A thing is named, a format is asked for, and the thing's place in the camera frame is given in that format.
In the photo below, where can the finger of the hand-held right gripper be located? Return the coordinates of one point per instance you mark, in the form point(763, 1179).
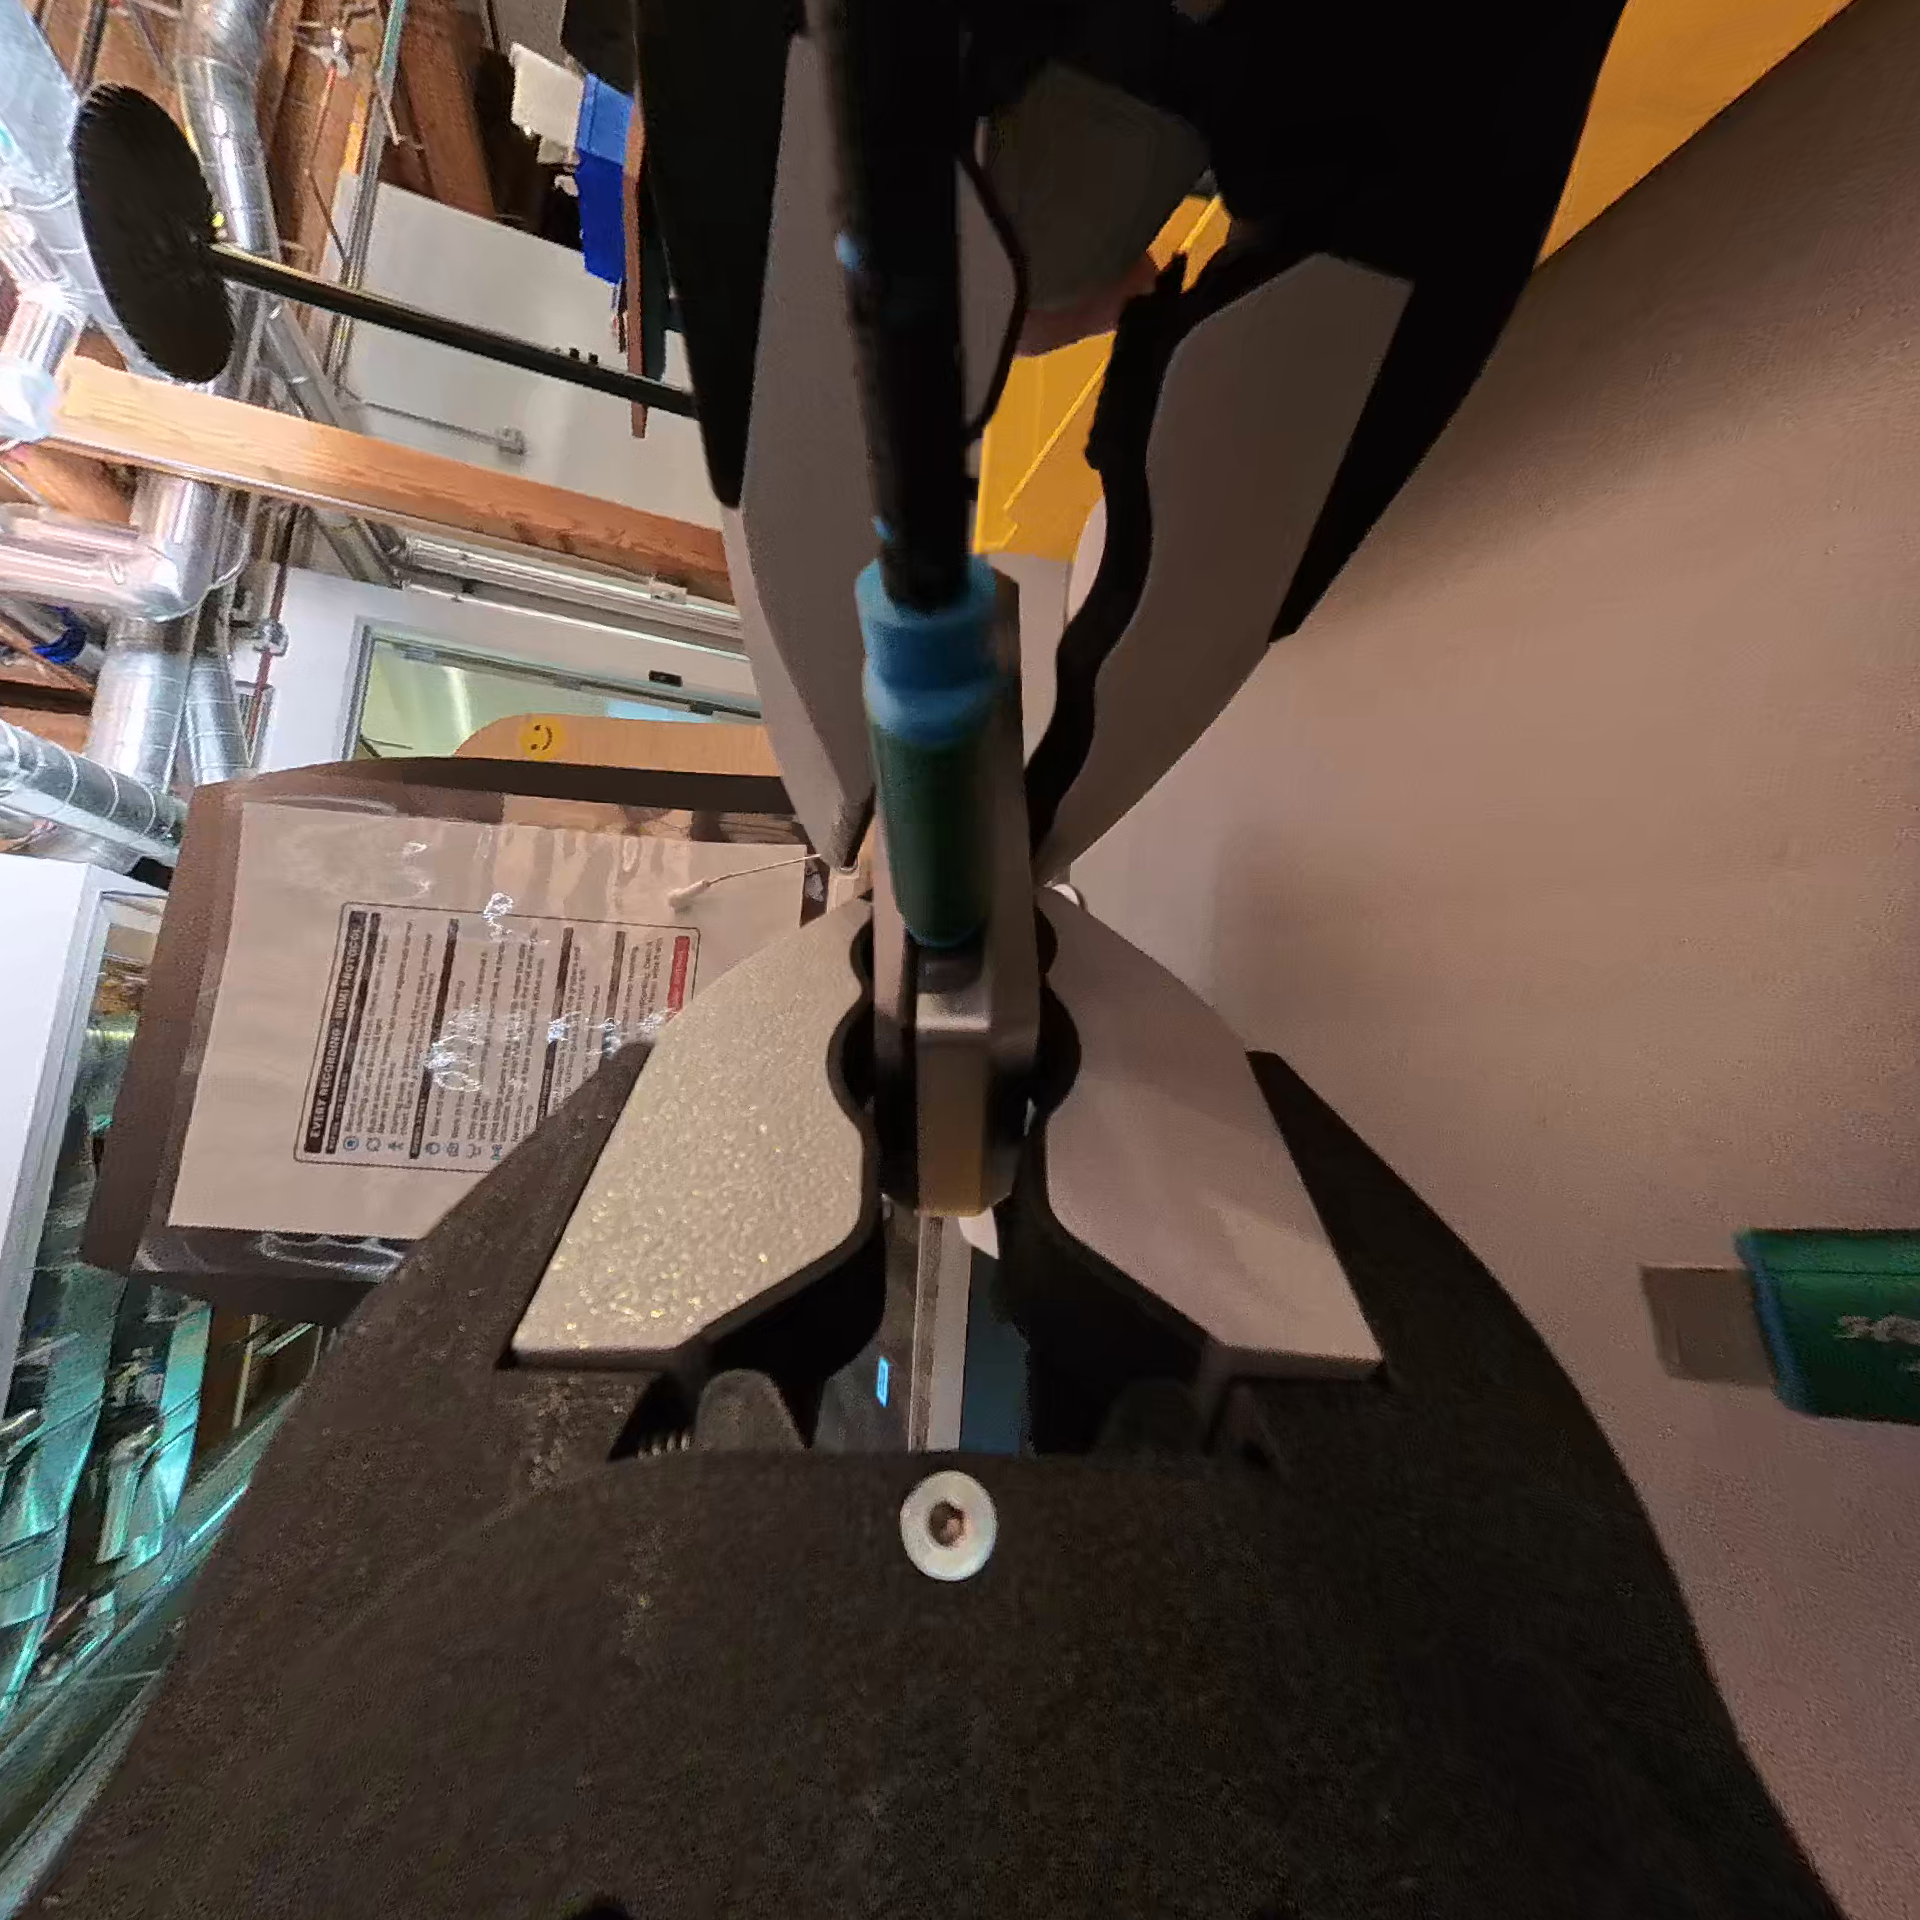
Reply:
point(1243, 570)
point(802, 570)

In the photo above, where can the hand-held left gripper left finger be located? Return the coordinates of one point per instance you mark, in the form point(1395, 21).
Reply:
point(705, 1140)

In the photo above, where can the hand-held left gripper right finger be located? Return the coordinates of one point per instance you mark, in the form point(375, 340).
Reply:
point(1185, 1170)

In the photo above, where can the dark grey HDMI adapter box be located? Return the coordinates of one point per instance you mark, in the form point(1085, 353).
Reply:
point(960, 1108)

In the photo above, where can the yellow plastic bin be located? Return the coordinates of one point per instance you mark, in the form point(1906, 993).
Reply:
point(1680, 106)

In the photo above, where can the white instruction sheet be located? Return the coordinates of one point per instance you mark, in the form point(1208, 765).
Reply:
point(375, 989)

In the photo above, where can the wooden ceiling beam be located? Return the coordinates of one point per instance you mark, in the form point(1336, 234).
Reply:
point(375, 465)

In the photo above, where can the blue plastic bin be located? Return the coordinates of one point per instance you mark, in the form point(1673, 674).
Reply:
point(605, 164)

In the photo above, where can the wooden sign board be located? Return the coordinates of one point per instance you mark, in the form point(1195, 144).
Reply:
point(181, 960)

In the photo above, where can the green USB drive on table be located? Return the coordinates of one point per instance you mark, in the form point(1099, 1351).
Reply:
point(1839, 1328)

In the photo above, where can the black ribbed disc on pole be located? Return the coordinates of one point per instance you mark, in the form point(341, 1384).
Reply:
point(142, 224)

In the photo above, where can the silver ventilation duct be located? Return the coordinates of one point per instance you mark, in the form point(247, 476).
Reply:
point(149, 556)
point(225, 120)

